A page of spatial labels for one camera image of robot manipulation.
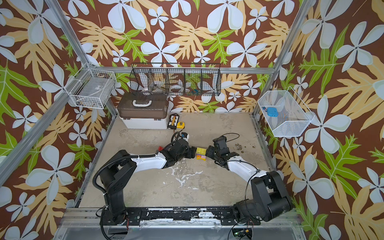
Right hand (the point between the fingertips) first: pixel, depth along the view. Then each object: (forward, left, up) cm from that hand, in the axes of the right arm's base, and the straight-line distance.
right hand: (208, 151), depth 91 cm
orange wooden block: (-3, +6, -2) cm, 7 cm away
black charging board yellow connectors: (+32, +24, -5) cm, 41 cm away
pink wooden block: (-3, +3, -2) cm, 5 cm away
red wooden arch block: (+5, +32, -5) cm, 32 cm away
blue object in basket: (+15, -37, +19) cm, 44 cm away
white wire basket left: (+27, +69, +29) cm, 79 cm away
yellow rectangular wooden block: (-3, +7, -4) cm, 8 cm away
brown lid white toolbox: (+22, +41, +14) cm, 48 cm away
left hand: (+3, +10, +1) cm, 11 cm away
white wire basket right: (+12, -43, +20) cm, 49 cm away
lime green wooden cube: (-1, +4, +2) cm, 5 cm away
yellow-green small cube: (-1, +6, +2) cm, 7 cm away
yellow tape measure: (+26, +19, -5) cm, 32 cm away
